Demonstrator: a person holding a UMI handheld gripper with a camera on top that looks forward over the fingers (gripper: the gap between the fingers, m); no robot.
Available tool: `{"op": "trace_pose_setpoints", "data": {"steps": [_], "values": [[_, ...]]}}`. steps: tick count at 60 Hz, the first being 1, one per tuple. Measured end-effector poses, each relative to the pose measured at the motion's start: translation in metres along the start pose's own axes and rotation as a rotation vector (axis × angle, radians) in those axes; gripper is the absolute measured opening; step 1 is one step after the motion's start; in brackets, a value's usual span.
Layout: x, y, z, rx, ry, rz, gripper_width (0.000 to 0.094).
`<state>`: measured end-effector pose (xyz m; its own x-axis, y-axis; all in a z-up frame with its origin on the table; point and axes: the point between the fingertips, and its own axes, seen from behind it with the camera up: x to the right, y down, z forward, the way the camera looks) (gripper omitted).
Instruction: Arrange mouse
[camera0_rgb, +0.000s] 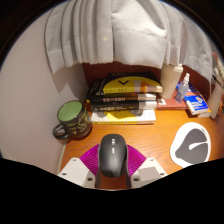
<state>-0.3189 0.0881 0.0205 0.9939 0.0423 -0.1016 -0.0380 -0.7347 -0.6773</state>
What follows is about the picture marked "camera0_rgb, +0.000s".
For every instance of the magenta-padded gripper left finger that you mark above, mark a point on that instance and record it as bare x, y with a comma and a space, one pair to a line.
78, 171

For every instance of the small clear spray bottle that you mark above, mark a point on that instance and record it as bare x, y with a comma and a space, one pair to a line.
181, 91

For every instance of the blue book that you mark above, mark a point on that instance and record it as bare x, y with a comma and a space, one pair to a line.
197, 102

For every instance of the white pleated curtain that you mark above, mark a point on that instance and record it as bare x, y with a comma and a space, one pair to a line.
126, 30

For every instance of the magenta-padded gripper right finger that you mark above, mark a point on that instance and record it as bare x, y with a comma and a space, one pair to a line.
148, 171

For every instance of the dark mug with green inside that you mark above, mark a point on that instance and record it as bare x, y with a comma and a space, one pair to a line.
71, 120

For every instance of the white ceramic vase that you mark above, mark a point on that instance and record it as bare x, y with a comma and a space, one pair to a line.
216, 100

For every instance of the dark grey computer mouse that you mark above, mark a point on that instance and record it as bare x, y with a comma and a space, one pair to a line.
112, 155

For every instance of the white and grey mouse pad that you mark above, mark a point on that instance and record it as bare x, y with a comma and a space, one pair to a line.
191, 146

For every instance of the white and yellow book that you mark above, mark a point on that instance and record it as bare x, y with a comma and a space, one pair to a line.
123, 117

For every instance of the yellow and black book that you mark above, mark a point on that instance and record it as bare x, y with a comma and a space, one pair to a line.
133, 84

